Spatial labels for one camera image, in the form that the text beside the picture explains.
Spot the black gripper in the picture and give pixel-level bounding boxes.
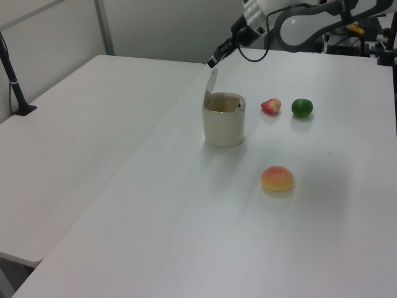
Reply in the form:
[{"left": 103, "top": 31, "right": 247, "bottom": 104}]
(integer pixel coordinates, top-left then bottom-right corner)
[{"left": 206, "top": 15, "right": 262, "bottom": 69}]

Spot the beige round garbage bin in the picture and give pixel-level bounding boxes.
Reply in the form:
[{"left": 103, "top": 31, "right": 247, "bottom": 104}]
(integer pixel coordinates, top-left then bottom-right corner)
[{"left": 202, "top": 68, "right": 247, "bottom": 148}]

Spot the red bitten apple toy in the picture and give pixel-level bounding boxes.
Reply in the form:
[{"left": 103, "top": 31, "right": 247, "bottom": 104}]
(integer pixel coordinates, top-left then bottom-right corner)
[{"left": 260, "top": 97, "right": 282, "bottom": 115}]

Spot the green lime toy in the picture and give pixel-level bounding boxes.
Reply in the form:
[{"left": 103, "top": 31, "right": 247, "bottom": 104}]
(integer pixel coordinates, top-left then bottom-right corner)
[{"left": 291, "top": 98, "right": 314, "bottom": 119}]

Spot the dark equipment box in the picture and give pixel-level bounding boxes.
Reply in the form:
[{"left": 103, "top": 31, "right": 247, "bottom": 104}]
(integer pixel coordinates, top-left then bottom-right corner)
[{"left": 324, "top": 33, "right": 370, "bottom": 57}]

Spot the orange yellow peach toy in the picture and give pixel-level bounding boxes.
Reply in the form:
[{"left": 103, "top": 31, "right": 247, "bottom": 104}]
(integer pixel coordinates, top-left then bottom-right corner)
[{"left": 260, "top": 165, "right": 294, "bottom": 192}]

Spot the white side table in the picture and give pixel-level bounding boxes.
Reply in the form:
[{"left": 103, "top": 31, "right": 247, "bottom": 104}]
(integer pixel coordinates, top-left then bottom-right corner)
[{"left": 0, "top": 55, "right": 205, "bottom": 268}]

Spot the black pole with clamp base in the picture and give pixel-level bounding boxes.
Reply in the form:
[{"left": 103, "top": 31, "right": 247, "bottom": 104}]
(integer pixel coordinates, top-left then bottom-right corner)
[{"left": 0, "top": 30, "right": 37, "bottom": 117}]

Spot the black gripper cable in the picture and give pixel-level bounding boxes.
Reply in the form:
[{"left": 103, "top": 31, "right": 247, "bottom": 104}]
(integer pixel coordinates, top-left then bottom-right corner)
[{"left": 238, "top": 2, "right": 320, "bottom": 62}]

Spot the grey metal partition post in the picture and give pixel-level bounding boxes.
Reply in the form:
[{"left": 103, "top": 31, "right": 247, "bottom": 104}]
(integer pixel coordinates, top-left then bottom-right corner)
[{"left": 94, "top": 0, "right": 116, "bottom": 57}]

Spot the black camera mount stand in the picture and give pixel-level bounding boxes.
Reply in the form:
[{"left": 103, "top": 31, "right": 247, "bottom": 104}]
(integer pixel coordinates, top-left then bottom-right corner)
[{"left": 376, "top": 27, "right": 397, "bottom": 66}]

